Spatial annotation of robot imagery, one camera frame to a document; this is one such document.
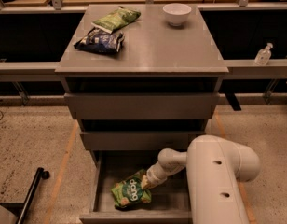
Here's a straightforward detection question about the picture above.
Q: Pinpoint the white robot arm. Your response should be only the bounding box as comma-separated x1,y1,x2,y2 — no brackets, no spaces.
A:
142,135,261,224

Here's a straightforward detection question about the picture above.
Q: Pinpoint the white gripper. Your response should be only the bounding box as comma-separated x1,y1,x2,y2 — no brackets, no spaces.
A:
141,162,172,189

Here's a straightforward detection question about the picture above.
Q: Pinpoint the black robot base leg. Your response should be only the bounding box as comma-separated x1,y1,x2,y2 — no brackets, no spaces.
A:
16,167,50,224

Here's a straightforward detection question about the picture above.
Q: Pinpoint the grey drawer cabinet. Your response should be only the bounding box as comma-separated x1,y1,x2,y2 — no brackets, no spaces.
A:
54,4,229,161

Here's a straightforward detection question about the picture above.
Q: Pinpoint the green dang rice chip bag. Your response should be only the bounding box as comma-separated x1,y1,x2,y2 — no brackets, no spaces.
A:
111,169,152,209

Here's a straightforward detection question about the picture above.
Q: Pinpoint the green snack bag on counter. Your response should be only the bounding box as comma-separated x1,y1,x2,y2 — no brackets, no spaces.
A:
91,7,141,34

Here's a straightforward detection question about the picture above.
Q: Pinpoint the grey bottom drawer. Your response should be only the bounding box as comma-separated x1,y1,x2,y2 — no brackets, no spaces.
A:
80,150,192,224

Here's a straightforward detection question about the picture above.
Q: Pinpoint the grey drawer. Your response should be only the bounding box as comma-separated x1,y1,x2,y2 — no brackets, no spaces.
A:
80,150,192,224
64,93,219,120
80,131,204,150

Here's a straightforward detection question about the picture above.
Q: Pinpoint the dark blue snack bag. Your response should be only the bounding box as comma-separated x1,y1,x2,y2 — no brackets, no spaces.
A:
74,28,125,54

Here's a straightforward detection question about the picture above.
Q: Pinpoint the grey top drawer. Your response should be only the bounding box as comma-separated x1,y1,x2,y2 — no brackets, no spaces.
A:
64,93,219,120

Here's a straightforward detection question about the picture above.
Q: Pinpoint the grey middle drawer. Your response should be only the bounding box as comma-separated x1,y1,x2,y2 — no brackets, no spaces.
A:
80,131,204,150

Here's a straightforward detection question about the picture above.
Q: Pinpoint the white bowl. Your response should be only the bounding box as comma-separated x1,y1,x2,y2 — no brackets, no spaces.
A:
163,3,192,26

